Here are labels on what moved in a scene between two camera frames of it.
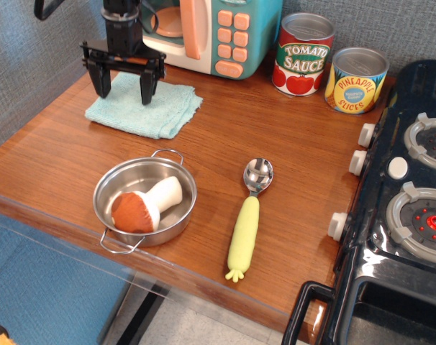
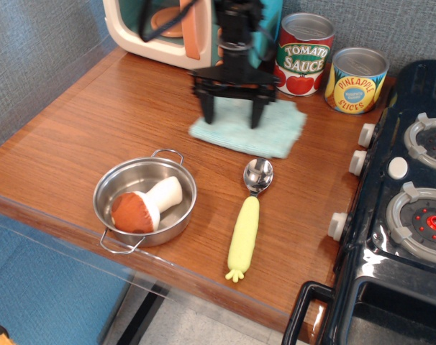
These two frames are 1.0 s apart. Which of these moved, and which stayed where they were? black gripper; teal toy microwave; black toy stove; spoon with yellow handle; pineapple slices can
Moved: black gripper
Stayed: spoon with yellow handle; teal toy microwave; black toy stove; pineapple slices can
